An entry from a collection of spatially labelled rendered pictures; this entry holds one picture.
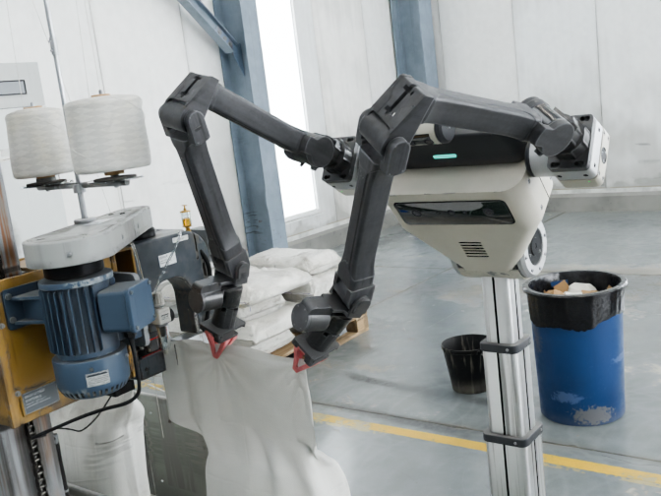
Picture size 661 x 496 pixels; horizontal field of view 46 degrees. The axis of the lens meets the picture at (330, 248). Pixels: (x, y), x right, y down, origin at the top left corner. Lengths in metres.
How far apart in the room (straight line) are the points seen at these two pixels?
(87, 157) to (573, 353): 2.64
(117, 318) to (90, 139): 0.37
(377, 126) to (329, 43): 8.03
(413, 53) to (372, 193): 9.10
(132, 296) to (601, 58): 8.50
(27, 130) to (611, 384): 2.87
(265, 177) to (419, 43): 3.54
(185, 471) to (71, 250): 1.30
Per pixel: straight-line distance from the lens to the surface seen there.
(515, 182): 1.75
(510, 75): 10.13
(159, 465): 2.82
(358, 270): 1.51
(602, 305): 3.73
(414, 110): 1.31
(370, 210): 1.42
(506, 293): 2.06
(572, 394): 3.86
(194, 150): 1.66
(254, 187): 7.95
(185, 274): 2.04
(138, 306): 1.62
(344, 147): 1.96
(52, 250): 1.60
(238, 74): 7.93
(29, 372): 1.81
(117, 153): 1.68
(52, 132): 1.92
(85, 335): 1.64
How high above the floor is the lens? 1.61
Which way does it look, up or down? 10 degrees down
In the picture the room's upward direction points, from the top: 7 degrees counter-clockwise
